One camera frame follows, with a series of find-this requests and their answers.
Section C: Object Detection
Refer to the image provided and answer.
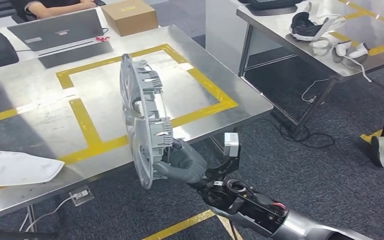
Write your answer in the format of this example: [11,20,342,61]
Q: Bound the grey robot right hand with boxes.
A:
[153,139,209,185]

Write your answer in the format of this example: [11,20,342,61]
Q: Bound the silver plastic wheel cover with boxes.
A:
[119,53,174,190]

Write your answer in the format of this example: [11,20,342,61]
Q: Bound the stainless steel workbench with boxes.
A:
[0,24,274,233]

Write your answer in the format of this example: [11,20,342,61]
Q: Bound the white flat plastic part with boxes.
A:
[0,149,65,188]

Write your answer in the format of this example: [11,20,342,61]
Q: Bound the metal floor socket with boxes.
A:
[306,95,326,106]
[69,186,96,207]

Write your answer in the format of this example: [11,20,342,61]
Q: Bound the brown cardboard box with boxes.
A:
[100,0,159,37]

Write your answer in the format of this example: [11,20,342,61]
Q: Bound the stainless steel side table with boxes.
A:
[235,0,384,137]

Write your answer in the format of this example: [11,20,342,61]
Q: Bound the black and white object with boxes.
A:
[289,1,347,42]

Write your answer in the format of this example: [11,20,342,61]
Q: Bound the black foam tray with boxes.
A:
[238,0,304,10]

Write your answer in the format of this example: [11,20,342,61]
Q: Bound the grey laptop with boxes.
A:
[7,8,105,57]

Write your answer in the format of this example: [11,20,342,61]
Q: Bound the white handheld controller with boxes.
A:
[331,40,372,83]
[348,42,369,60]

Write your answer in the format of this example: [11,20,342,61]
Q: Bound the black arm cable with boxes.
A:
[228,220,239,240]

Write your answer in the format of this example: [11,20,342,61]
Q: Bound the black floor cable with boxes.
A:
[271,117,336,149]

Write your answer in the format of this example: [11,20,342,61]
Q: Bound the white floor cable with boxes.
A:
[19,195,77,233]
[300,77,330,103]

